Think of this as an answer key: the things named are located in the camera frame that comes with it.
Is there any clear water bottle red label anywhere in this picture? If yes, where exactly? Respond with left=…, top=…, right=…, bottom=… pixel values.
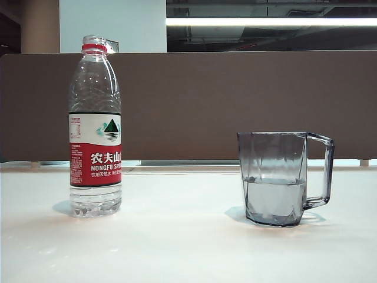
left=68, top=35, right=123, bottom=219

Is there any long white ceiling light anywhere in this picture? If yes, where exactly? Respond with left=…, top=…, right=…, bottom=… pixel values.
left=166, top=17, right=377, bottom=27

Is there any grey transparent plastic handled cup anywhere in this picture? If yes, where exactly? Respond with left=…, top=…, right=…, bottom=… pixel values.
left=237, top=131, right=336, bottom=228

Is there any grey wall mounted box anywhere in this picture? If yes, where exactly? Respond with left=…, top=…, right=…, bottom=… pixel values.
left=104, top=40, right=120, bottom=54

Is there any white desk cable slot cover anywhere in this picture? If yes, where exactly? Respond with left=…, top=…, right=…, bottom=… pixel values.
left=122, top=166, right=240, bottom=175

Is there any beige building pillar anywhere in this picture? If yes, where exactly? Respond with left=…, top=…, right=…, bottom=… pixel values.
left=19, top=0, right=61, bottom=54

